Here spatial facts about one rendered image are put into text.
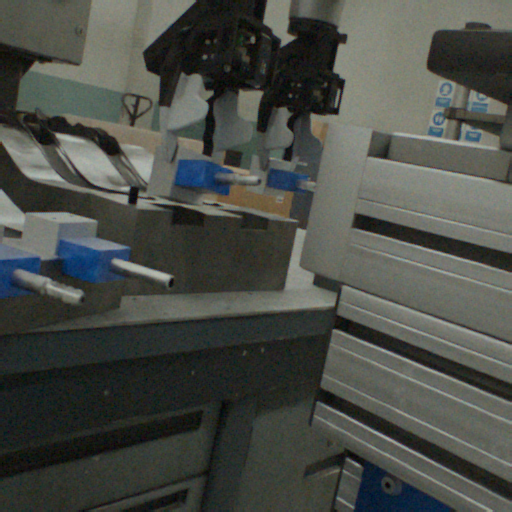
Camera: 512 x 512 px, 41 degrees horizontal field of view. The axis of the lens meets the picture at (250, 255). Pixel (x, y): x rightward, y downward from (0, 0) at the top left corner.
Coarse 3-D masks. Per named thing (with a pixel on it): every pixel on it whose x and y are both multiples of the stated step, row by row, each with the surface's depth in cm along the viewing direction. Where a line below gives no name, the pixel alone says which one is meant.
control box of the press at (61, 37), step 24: (0, 0) 139; (24, 0) 143; (48, 0) 147; (72, 0) 151; (0, 24) 140; (24, 24) 144; (48, 24) 148; (72, 24) 152; (0, 48) 144; (24, 48) 146; (48, 48) 150; (72, 48) 154; (0, 72) 148; (24, 72) 155; (0, 96) 149
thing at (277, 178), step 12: (252, 168) 102; (276, 168) 100; (288, 168) 103; (264, 180) 100; (276, 180) 99; (288, 180) 98; (300, 180) 98; (252, 192) 102; (264, 192) 100; (276, 192) 102; (300, 192) 100
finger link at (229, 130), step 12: (216, 96) 75; (228, 96) 74; (216, 108) 74; (228, 108) 74; (216, 120) 74; (228, 120) 74; (240, 120) 73; (204, 132) 75; (216, 132) 75; (228, 132) 74; (240, 132) 73; (252, 132) 72; (204, 144) 75; (216, 144) 75; (228, 144) 74; (240, 144) 73; (216, 156) 75
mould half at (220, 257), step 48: (0, 144) 84; (48, 192) 77; (96, 192) 77; (144, 240) 69; (192, 240) 73; (240, 240) 79; (288, 240) 86; (144, 288) 70; (192, 288) 75; (240, 288) 81
